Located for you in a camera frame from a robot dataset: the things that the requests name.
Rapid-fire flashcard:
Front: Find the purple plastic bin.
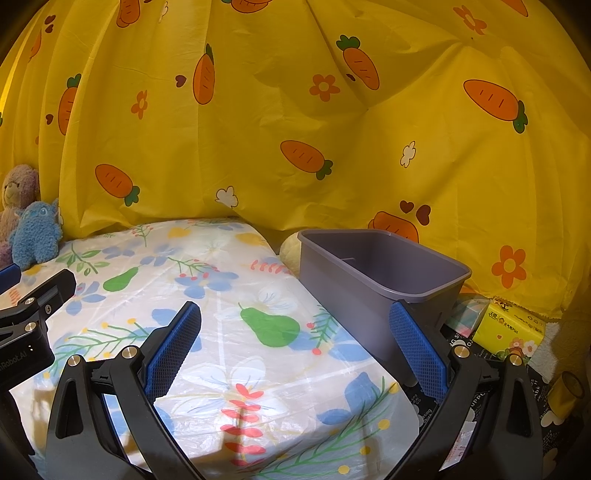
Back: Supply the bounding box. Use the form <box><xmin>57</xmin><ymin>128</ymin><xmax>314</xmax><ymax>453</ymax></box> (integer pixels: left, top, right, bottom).
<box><xmin>297</xmin><ymin>229</ymin><xmax>472</xmax><ymax>386</ymax></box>

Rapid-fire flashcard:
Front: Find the purple teddy bear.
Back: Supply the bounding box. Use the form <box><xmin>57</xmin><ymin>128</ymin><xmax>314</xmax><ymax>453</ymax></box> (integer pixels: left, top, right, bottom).
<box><xmin>0</xmin><ymin>164</ymin><xmax>40</xmax><ymax>268</ymax></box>

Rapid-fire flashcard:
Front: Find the yellow carrot print curtain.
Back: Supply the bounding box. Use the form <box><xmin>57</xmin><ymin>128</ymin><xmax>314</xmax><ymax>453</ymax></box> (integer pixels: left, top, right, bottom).
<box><xmin>1</xmin><ymin>1</ymin><xmax>590</xmax><ymax>318</ymax></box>

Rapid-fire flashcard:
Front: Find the blue plush monster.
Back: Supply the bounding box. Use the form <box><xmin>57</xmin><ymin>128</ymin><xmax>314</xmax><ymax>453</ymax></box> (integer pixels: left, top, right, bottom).
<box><xmin>8</xmin><ymin>200</ymin><xmax>63</xmax><ymax>271</ymax></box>

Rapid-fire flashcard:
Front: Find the yellow plush toy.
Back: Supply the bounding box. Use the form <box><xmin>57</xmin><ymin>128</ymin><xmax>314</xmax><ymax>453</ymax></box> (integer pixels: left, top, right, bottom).
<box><xmin>280</xmin><ymin>233</ymin><xmax>301</xmax><ymax>277</ymax></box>

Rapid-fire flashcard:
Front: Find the yellow tissue box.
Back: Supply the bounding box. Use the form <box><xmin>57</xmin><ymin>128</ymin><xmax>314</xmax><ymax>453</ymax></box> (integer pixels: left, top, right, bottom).
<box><xmin>473</xmin><ymin>298</ymin><xmax>546</xmax><ymax>364</ymax></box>

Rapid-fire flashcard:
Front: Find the floral bed sheet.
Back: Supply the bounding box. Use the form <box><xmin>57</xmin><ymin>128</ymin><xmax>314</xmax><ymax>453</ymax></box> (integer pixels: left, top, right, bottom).
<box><xmin>1</xmin><ymin>220</ymin><xmax>420</xmax><ymax>479</ymax></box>

